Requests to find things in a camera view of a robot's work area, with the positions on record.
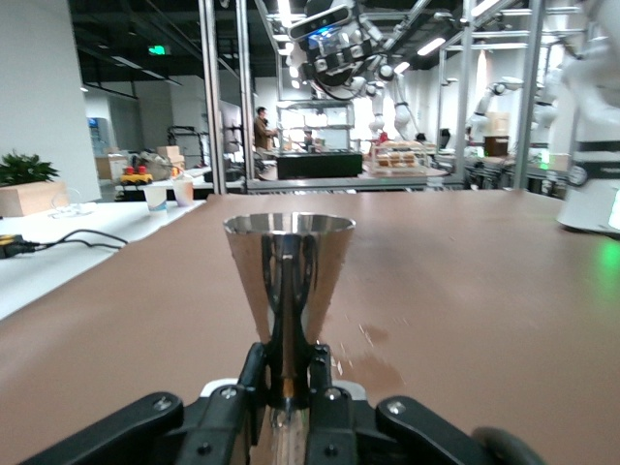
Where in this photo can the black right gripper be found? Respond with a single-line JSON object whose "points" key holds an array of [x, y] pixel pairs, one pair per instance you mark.
{"points": [[339, 68]]}

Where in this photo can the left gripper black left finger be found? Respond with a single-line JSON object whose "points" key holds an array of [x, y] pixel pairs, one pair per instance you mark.
{"points": [[227, 416]]}

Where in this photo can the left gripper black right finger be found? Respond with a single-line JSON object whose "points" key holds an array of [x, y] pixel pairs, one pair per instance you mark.
{"points": [[339, 421]]}

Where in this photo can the clear glass measuring beaker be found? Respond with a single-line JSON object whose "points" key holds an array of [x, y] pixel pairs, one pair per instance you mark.
{"points": [[334, 46]]}

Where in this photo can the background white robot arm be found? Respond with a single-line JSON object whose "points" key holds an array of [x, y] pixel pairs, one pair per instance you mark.
{"points": [[402, 111]]}

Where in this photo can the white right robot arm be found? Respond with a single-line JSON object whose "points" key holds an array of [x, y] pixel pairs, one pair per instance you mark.
{"points": [[591, 194]]}

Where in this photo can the white paper cup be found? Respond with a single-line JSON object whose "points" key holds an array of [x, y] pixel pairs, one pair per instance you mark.
{"points": [[183, 193], [156, 201]]}

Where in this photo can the large spilled liquid puddle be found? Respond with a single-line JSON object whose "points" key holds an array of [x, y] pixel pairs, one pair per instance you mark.
{"points": [[373, 334]]}

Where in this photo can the person in brown jacket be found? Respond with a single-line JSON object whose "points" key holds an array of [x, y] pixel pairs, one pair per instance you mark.
{"points": [[264, 131]]}

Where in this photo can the long black box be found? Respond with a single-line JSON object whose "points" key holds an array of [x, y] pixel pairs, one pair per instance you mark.
{"points": [[319, 165]]}

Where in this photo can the clear tray of bread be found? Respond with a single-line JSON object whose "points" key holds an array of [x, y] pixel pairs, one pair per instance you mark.
{"points": [[399, 159]]}

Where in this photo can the brown table mat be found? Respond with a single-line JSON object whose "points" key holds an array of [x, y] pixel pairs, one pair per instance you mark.
{"points": [[436, 290]]}

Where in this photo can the green exit sign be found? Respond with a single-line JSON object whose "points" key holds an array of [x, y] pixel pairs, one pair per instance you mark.
{"points": [[159, 49]]}

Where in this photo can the white side table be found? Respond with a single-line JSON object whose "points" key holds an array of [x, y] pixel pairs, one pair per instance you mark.
{"points": [[72, 252]]}

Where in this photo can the wooden planter box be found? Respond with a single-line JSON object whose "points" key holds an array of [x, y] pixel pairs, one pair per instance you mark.
{"points": [[31, 199]]}

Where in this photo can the green potted plant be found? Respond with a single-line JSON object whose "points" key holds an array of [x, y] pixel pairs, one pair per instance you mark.
{"points": [[26, 169]]}

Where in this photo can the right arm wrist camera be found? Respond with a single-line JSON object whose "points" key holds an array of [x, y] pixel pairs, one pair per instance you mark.
{"points": [[322, 21]]}

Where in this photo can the aluminium frame post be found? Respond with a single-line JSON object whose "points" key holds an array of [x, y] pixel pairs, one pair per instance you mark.
{"points": [[213, 97], [245, 87]]}

